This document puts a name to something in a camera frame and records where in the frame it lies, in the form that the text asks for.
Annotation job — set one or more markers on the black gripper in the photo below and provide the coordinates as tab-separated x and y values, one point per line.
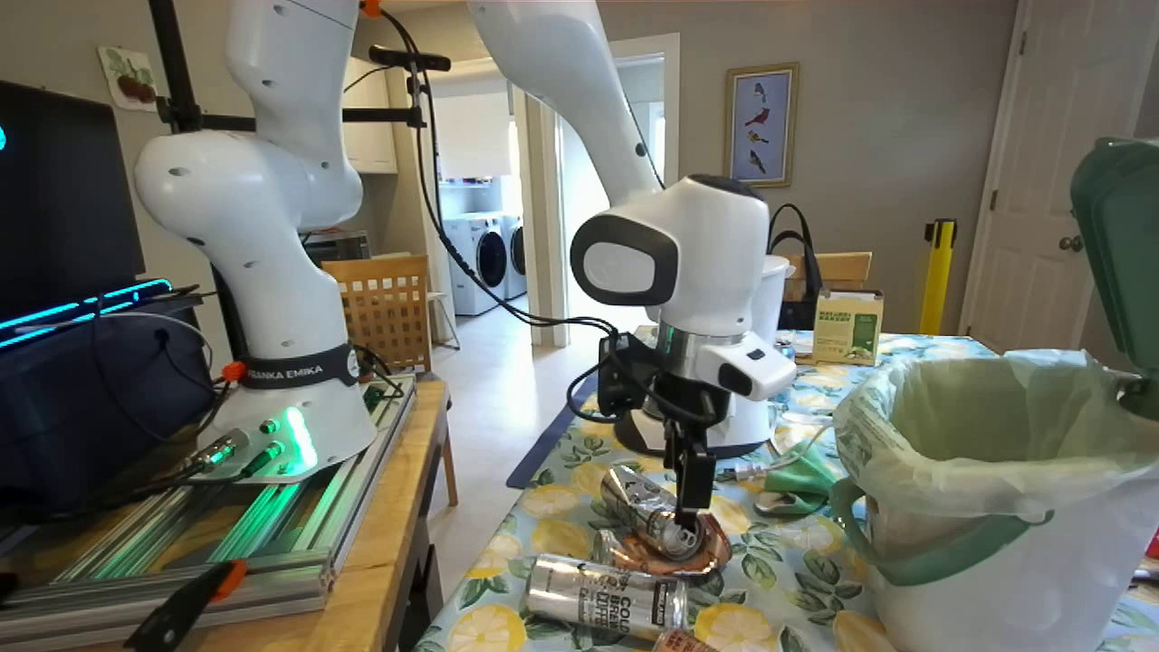
689	411

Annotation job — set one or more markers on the tall uncrushed silver can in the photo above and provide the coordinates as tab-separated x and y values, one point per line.
602	594

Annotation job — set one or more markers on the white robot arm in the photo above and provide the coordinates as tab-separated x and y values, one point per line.
277	218

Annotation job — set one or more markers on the green plastic wrapper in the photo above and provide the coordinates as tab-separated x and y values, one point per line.
798	483

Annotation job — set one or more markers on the lemon print tablecloth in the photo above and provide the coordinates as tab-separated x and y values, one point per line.
784	581

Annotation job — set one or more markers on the green white carton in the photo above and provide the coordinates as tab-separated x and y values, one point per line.
847	326

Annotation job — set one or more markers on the black handbag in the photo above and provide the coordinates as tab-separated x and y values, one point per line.
800	283

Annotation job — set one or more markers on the wooden chair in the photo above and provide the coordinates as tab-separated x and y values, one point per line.
843	268

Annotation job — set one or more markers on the white washing machine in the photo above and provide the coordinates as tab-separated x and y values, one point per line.
517	255
475	257

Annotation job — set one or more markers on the pale bin liner bag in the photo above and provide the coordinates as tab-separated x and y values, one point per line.
991	411

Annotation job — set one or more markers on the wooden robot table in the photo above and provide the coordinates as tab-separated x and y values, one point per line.
385	544

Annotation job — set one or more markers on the wicker chair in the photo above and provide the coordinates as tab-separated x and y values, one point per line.
385	308

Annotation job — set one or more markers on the white door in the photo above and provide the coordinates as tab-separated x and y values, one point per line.
1037	148

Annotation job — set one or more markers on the white bin with green lid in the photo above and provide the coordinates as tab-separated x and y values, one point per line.
1122	242

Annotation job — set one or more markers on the dark blue fabric cover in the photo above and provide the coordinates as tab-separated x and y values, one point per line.
84	411

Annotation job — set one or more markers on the black monitor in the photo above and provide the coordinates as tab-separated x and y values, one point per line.
60	195

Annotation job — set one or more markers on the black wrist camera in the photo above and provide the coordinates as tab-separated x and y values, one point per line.
627	373

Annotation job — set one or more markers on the bird wall picture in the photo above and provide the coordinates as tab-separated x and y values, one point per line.
761	127

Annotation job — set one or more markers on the aluminium mounting frame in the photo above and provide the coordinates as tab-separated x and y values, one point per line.
240	532

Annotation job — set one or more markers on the small flower wall picture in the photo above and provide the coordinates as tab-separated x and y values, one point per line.
131	79

